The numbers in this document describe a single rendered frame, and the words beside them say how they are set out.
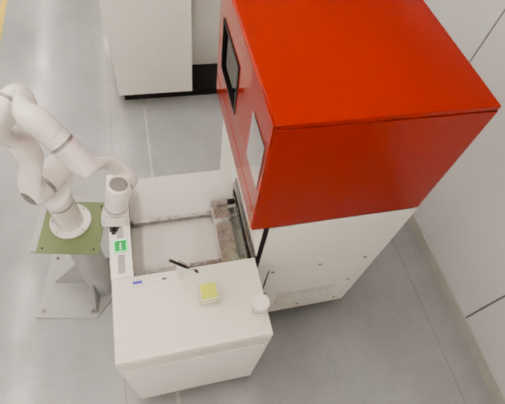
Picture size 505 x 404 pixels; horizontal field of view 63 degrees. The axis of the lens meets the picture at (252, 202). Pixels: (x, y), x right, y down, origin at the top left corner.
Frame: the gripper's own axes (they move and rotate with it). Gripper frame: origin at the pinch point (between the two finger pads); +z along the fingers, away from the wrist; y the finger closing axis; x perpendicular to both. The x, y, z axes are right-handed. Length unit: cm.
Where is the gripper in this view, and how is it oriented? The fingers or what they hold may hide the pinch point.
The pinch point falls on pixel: (113, 229)
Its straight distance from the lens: 177.8
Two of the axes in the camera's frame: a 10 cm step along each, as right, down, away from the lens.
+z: -3.1, 5.5, 7.7
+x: 2.2, 8.3, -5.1
